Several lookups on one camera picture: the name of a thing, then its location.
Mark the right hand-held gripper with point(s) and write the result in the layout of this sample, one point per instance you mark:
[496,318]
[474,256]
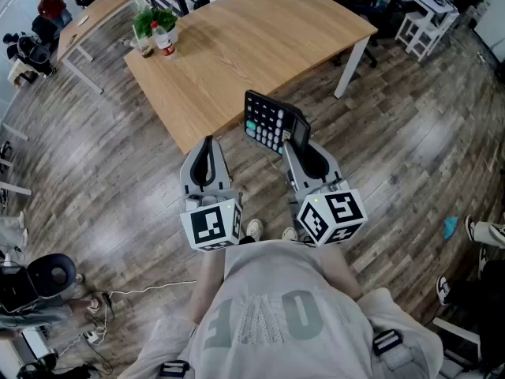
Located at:
[331,219]

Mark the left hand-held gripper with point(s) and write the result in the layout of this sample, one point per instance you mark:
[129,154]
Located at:
[211,223]

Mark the black calculator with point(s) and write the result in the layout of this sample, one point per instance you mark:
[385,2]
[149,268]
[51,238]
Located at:
[266,118]

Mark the person's right forearm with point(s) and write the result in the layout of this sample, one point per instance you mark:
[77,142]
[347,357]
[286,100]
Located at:
[343,271]

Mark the person's left forearm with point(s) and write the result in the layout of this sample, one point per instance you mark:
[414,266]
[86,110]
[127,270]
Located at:
[207,282]

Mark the person's right white shoe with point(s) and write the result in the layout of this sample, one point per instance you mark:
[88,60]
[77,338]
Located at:
[290,233]

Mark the person's white shoe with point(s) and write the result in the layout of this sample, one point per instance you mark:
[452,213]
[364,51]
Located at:
[290,233]
[255,228]

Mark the person's left white shoe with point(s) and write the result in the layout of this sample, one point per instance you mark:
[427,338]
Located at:
[255,228]

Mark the white table leg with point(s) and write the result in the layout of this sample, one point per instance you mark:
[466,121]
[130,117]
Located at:
[351,69]

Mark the small glass jar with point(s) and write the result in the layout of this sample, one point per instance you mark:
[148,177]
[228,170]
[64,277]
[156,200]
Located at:
[145,49]

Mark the clear water bottle red cap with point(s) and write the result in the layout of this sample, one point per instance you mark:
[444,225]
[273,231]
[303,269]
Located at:
[162,40]

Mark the person's grey printed t-shirt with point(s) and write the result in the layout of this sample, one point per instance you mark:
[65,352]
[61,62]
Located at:
[276,310]

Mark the blue cloth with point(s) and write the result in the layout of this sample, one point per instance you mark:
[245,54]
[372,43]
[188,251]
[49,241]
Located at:
[451,227]

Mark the green potted plant white pot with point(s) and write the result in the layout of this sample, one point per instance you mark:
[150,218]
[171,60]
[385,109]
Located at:
[146,20]

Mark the white stool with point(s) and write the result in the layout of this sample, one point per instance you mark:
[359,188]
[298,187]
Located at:
[424,34]

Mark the long wooden background table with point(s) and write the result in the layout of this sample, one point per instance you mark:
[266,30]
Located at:
[98,12]

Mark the white power strip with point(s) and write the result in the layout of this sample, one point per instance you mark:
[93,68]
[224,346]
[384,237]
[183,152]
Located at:
[92,336]

